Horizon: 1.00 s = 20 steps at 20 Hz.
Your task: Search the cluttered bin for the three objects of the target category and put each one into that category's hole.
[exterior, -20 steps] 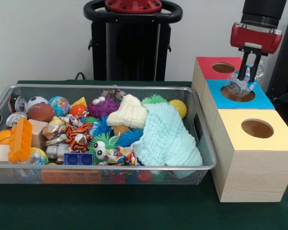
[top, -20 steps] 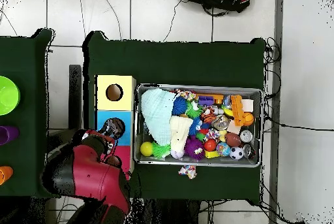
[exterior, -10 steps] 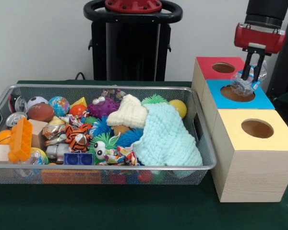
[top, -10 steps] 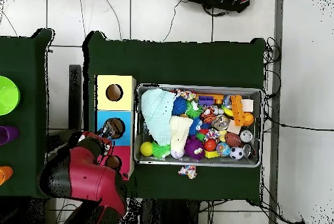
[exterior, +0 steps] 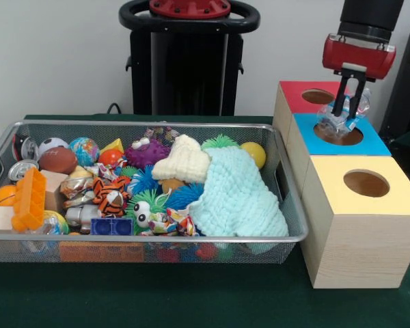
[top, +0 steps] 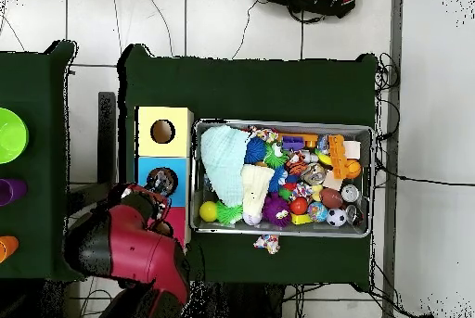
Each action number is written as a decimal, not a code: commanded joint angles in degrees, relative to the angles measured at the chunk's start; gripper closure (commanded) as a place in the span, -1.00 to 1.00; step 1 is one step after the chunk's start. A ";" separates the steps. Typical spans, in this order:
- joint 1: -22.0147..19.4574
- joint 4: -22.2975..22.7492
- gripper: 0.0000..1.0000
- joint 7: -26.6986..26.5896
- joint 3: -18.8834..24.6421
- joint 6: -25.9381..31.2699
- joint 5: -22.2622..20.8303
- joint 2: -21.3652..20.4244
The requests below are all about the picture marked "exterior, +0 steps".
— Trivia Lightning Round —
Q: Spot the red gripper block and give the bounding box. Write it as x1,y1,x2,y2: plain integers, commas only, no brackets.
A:
321,32,397,120

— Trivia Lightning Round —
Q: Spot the crushed clear plastic bottle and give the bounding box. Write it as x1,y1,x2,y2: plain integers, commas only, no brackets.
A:
315,86,373,140

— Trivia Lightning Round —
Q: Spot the wooden box with three holes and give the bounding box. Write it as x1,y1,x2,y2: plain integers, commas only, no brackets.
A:
272,80,410,290

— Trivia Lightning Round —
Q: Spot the yellow ball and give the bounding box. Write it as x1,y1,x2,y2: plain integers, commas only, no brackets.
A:
241,141,267,170

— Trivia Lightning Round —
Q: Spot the light blue knitted cloth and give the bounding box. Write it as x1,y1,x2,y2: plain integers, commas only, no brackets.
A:
187,147,290,238

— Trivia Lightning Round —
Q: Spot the cream knitted cloth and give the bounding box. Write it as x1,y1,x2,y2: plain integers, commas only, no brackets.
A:
151,134,211,184

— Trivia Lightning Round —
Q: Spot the purple spiky ball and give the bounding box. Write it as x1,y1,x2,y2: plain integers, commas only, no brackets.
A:
124,136,172,170

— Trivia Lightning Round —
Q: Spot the tiger plush toy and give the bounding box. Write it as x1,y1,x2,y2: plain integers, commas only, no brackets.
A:
91,177,131,219

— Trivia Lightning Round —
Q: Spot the blue plastic toy brick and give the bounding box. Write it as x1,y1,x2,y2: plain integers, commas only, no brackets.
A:
90,217,134,236

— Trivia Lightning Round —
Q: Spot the silver metallic toy piece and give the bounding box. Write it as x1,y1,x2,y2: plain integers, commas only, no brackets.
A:
64,204,92,234

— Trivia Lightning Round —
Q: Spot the brown toy football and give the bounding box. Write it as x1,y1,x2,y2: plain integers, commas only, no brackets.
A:
38,146,79,176

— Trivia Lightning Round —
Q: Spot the small soccer ball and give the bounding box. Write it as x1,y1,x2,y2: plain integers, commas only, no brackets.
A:
38,137,70,158

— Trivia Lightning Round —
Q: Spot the long orange toy brick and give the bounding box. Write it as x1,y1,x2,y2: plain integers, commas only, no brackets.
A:
12,167,49,232

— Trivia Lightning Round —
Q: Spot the orange ball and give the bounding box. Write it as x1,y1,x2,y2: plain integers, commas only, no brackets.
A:
0,184,19,207

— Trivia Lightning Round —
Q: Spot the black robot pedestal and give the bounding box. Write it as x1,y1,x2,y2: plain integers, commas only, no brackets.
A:
118,0,261,117

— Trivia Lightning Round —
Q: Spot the silver wire mesh bin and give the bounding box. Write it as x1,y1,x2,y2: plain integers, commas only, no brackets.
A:
0,119,310,264

